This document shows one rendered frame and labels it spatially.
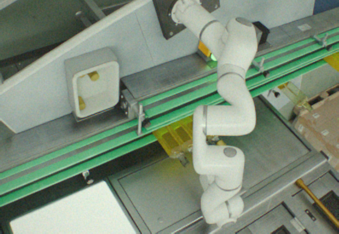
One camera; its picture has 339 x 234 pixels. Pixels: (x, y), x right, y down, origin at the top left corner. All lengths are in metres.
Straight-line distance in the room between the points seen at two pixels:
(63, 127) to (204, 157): 0.64
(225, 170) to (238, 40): 0.37
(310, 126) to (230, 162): 4.23
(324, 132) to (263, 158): 3.54
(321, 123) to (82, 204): 4.28
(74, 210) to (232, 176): 0.66
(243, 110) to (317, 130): 4.24
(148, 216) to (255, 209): 0.44
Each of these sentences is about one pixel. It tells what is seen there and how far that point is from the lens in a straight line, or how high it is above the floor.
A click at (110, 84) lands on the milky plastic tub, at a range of 1.41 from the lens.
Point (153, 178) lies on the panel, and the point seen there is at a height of 1.07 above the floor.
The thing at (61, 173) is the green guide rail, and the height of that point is 0.94.
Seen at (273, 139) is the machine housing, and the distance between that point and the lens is 1.82.
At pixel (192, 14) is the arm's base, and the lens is 1.32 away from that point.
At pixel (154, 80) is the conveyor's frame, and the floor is 0.82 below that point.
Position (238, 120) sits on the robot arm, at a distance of 1.01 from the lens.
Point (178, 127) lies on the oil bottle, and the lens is 1.50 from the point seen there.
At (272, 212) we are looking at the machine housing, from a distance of 1.61.
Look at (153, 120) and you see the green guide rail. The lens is 1.46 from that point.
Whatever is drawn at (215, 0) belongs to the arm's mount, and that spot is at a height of 0.77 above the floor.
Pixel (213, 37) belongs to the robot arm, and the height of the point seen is 0.98.
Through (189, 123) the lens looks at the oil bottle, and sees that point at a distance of 1.52.
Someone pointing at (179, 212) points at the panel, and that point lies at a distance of 1.47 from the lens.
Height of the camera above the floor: 1.71
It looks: 32 degrees down
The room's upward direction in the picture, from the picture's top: 141 degrees clockwise
